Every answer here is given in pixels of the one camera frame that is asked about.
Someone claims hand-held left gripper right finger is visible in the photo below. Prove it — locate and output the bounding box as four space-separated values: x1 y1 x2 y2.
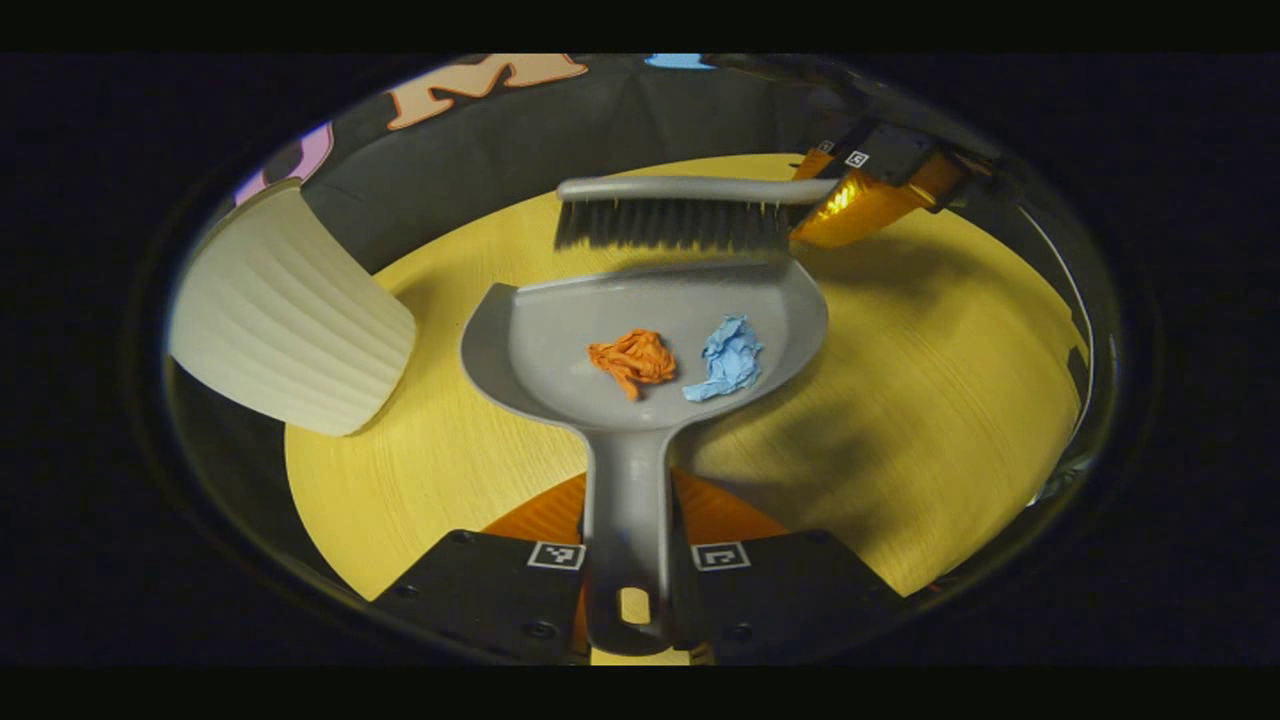
668 468 909 666

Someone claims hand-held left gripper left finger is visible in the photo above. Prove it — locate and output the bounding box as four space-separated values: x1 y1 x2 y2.
370 470 593 666

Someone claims small grey broom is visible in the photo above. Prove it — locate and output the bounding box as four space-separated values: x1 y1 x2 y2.
553 176 841 254

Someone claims blue paper trash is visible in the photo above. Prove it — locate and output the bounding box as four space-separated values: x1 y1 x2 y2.
682 315 765 404

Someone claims grey plastic dustpan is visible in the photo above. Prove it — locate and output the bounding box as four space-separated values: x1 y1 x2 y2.
460 262 831 658

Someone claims orange paper trash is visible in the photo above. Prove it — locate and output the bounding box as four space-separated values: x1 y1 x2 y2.
587 329 678 402

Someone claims white ribbed garbage bin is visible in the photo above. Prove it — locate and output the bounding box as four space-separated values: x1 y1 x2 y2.
167 180 418 438

